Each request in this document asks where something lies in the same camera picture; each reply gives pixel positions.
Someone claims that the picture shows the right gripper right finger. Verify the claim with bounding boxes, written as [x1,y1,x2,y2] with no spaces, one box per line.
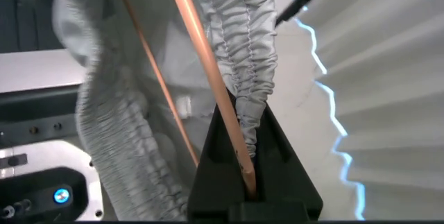
[255,103,323,222]

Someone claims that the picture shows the pale grey shorts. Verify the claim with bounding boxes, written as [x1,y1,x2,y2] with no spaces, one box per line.
[51,0,278,222]

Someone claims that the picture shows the pink clothes hanger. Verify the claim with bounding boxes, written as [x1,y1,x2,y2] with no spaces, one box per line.
[111,0,258,199]

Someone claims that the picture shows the white curtain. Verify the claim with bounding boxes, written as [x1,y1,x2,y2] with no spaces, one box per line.
[293,0,444,222]

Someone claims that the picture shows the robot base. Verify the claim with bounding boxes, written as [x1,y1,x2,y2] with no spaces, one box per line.
[0,0,105,222]

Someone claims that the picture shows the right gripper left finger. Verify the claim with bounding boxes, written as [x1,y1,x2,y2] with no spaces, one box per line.
[188,104,249,222]

